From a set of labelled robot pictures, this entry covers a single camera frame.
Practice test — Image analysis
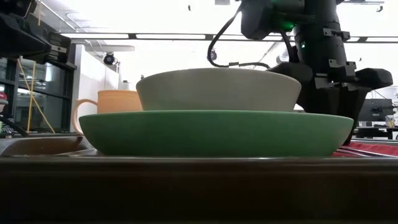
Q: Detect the black computer monitor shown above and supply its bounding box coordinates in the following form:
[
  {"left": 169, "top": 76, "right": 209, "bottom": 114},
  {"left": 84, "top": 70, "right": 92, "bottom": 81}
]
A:
[{"left": 359, "top": 98, "right": 395, "bottom": 122}]

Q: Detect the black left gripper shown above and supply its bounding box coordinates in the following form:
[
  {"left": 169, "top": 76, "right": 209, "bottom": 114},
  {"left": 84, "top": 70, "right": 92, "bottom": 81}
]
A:
[{"left": 0, "top": 0, "right": 72, "bottom": 64}]

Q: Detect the yellow cable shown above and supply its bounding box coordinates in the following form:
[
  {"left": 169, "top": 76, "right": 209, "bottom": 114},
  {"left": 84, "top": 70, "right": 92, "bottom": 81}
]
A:
[
  {"left": 17, "top": 58, "right": 56, "bottom": 134},
  {"left": 26, "top": 0, "right": 43, "bottom": 134}
]

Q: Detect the dark glass partition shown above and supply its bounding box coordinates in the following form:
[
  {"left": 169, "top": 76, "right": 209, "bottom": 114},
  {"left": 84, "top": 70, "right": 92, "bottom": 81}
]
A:
[{"left": 0, "top": 39, "right": 78, "bottom": 135}]

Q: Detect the silver cutlery piece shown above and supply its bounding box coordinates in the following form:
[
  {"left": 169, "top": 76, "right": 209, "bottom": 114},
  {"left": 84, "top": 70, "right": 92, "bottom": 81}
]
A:
[{"left": 337, "top": 148, "right": 397, "bottom": 157}]

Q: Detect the green plate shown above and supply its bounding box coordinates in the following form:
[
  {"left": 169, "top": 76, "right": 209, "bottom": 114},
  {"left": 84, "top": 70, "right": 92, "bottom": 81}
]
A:
[{"left": 78, "top": 110, "right": 354, "bottom": 157}]

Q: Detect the red cloth napkin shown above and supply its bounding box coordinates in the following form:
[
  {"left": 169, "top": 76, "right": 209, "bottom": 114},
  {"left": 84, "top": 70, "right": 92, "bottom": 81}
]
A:
[{"left": 331, "top": 141, "right": 398, "bottom": 158}]

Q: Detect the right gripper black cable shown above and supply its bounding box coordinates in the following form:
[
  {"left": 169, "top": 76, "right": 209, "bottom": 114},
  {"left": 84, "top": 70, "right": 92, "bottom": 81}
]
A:
[{"left": 207, "top": 2, "right": 271, "bottom": 70}]

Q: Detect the black desk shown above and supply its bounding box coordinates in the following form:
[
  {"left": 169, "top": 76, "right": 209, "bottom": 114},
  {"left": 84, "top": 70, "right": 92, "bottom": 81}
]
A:
[{"left": 356, "top": 126, "right": 398, "bottom": 139}]

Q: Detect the beige plastic mug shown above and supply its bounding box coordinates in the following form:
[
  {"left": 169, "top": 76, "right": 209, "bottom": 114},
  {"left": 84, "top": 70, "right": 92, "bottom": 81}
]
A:
[{"left": 71, "top": 89, "right": 144, "bottom": 136}]

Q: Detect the person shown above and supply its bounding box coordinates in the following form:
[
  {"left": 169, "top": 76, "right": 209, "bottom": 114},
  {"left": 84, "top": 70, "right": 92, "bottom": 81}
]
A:
[{"left": 0, "top": 91, "right": 15, "bottom": 138}]

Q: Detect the white bowl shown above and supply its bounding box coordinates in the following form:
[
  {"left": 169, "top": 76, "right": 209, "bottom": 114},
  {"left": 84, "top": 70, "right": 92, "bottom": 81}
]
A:
[{"left": 136, "top": 67, "right": 302, "bottom": 112}]

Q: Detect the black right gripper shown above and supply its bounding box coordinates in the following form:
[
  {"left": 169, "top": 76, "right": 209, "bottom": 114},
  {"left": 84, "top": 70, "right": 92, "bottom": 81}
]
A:
[{"left": 269, "top": 27, "right": 393, "bottom": 146}]

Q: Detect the silver metal tray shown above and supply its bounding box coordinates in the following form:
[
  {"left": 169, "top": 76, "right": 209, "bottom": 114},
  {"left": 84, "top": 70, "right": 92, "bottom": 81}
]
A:
[{"left": 0, "top": 136, "right": 398, "bottom": 224}]

